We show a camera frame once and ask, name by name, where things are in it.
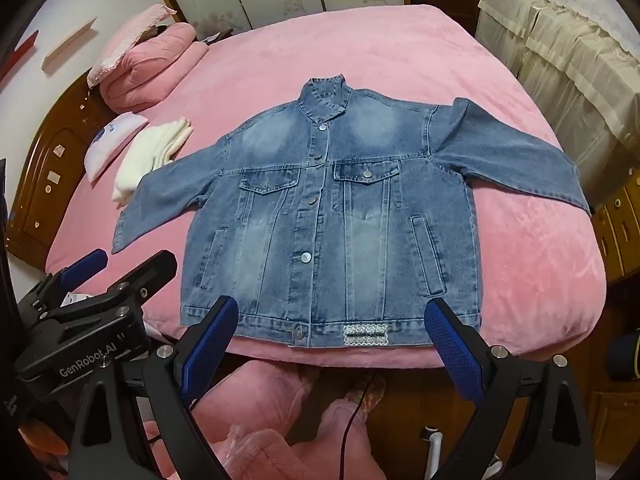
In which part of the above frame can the red wall strip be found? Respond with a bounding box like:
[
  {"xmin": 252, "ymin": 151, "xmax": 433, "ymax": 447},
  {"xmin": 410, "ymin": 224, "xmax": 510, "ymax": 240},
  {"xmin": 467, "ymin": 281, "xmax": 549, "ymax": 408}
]
[{"xmin": 0, "ymin": 30, "xmax": 40, "ymax": 83}]

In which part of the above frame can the brown wooden headboard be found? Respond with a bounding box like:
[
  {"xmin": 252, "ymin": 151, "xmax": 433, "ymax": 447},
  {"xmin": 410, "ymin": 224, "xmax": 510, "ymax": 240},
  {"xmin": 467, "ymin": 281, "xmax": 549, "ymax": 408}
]
[{"xmin": 5, "ymin": 67, "xmax": 118, "ymax": 263}]

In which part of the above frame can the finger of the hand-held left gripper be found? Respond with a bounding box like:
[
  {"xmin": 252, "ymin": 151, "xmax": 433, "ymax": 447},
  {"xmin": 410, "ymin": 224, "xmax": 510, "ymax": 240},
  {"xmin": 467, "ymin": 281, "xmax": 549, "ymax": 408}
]
[
  {"xmin": 106, "ymin": 251, "xmax": 179, "ymax": 312},
  {"xmin": 35, "ymin": 249, "xmax": 109, "ymax": 306}
]

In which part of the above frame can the wooden drawer cabinet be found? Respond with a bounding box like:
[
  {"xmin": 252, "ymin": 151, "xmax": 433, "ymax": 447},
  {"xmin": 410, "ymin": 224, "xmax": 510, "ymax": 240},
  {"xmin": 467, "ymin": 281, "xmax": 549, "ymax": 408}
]
[{"xmin": 590, "ymin": 170, "xmax": 640, "ymax": 461}]

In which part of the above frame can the pink bed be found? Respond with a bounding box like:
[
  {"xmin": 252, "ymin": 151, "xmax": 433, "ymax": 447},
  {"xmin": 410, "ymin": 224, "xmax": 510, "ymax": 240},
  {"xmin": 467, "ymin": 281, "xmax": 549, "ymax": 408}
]
[{"xmin": 45, "ymin": 4, "xmax": 608, "ymax": 368}]

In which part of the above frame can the white pillow with blue print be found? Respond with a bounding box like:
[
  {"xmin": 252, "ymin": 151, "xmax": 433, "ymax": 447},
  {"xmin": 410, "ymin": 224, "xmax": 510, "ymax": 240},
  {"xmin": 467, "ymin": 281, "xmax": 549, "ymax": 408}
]
[{"xmin": 83, "ymin": 112, "xmax": 149, "ymax": 183}]

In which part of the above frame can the pink lace pillow cover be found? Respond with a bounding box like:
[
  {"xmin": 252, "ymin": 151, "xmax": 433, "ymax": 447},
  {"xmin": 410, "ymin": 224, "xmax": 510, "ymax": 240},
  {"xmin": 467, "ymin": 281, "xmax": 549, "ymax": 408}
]
[{"xmin": 86, "ymin": 4, "xmax": 178, "ymax": 88}]

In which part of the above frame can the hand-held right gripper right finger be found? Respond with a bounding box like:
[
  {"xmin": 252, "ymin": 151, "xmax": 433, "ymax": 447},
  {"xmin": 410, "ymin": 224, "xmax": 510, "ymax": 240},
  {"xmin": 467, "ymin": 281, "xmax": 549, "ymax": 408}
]
[{"xmin": 424, "ymin": 298, "xmax": 596, "ymax": 480}]

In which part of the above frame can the blue denim jacket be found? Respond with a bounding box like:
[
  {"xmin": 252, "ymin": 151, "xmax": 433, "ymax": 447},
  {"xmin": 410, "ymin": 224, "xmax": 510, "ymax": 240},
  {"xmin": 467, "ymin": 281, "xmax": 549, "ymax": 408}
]
[{"xmin": 111, "ymin": 74, "xmax": 592, "ymax": 349}]

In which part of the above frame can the cream wall strip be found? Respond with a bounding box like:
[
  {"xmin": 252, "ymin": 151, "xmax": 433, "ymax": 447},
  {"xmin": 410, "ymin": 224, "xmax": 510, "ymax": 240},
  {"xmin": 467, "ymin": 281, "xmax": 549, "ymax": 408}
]
[{"xmin": 42, "ymin": 17, "xmax": 98, "ymax": 76}]

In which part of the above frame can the white metal tube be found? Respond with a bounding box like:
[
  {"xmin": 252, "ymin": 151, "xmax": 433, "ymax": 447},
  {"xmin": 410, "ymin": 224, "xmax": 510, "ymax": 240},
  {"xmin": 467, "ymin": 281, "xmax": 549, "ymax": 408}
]
[{"xmin": 424, "ymin": 425, "xmax": 452, "ymax": 480}]

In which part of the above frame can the black cable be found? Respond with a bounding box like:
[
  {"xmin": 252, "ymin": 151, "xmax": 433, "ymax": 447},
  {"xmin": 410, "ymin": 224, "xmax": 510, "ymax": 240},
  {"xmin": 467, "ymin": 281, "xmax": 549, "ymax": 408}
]
[{"xmin": 339, "ymin": 374, "xmax": 377, "ymax": 480}]

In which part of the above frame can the pink pillow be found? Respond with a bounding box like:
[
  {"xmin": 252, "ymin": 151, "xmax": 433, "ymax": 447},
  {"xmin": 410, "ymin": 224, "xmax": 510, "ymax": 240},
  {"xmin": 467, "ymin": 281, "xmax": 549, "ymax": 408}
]
[{"xmin": 100, "ymin": 22, "xmax": 210, "ymax": 114}]

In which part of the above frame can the folded white towel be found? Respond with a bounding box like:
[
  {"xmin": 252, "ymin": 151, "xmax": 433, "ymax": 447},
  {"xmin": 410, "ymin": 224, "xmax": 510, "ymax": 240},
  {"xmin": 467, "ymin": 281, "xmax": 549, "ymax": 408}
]
[{"xmin": 111, "ymin": 116, "xmax": 194, "ymax": 206}]

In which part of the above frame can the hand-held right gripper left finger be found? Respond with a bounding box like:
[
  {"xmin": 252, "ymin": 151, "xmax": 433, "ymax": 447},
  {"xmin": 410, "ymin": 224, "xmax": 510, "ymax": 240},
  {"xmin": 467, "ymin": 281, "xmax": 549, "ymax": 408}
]
[{"xmin": 67, "ymin": 296, "xmax": 239, "ymax": 480}]

